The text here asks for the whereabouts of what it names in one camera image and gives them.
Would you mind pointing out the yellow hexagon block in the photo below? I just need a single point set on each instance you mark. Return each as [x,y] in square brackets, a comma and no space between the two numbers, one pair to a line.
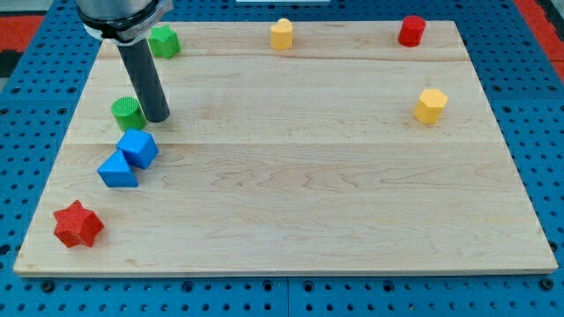
[430,105]

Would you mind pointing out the green star block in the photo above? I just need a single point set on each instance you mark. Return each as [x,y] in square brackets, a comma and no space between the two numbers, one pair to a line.
[164,42]

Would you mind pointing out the light wooden board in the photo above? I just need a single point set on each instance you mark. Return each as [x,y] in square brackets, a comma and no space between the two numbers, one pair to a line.
[298,162]

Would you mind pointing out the blue triangle block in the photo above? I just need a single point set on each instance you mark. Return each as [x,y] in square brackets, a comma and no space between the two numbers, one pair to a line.
[115,172]

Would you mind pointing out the red star block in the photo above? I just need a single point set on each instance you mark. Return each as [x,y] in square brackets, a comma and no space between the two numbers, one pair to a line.
[76,225]

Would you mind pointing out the green cylinder block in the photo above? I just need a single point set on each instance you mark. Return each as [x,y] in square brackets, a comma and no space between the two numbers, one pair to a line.
[128,114]

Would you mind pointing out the blue cube block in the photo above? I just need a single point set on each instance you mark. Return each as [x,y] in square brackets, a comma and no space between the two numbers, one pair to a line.
[138,147]

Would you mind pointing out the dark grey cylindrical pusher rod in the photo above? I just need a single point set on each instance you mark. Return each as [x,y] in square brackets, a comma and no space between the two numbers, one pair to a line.
[138,61]

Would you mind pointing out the red cylinder block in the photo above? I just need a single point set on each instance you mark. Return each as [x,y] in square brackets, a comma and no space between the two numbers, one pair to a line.
[411,31]

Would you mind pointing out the yellow heart block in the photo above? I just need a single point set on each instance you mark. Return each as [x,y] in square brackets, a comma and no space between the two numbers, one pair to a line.
[281,34]

